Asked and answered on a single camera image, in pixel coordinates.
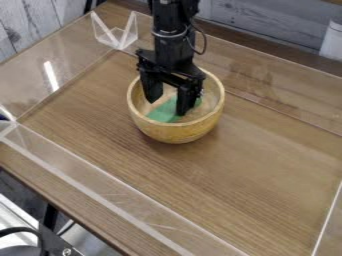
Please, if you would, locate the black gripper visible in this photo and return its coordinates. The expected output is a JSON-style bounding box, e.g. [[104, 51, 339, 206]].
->
[[136, 31, 205, 116]]

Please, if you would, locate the green rectangular block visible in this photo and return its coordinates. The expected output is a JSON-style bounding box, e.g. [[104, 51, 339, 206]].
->
[[144, 94, 201, 123]]

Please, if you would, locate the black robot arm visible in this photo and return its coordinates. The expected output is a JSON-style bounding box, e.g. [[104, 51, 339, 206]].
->
[[136, 0, 205, 116]]

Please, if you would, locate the brown wooden bowl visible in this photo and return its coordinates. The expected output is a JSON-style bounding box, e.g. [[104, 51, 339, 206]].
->
[[125, 69, 225, 144]]

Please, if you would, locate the white cylindrical container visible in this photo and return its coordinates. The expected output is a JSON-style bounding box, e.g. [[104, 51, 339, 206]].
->
[[319, 18, 342, 61]]

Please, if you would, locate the black table leg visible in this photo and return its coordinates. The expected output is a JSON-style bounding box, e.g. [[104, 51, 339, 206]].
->
[[42, 204, 58, 230]]

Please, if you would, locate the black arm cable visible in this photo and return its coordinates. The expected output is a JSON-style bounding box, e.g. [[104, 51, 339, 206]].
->
[[185, 21, 208, 56]]

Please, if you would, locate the clear acrylic corner bracket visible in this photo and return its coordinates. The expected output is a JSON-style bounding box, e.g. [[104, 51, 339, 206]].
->
[[90, 11, 137, 51]]

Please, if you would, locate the clear acrylic tray wall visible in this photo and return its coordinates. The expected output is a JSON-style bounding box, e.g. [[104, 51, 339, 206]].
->
[[0, 17, 342, 256]]

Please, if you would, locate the black cable loop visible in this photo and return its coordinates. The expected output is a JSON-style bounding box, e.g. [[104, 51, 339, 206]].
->
[[0, 227, 48, 256]]

